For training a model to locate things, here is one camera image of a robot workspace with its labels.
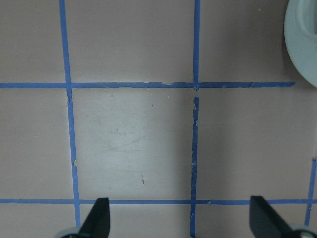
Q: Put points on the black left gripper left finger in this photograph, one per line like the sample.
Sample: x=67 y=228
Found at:
x=97 y=223

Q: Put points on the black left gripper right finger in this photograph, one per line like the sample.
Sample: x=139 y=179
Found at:
x=265 y=222

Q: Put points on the pale green steel pot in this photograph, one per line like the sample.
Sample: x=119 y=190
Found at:
x=300 y=32

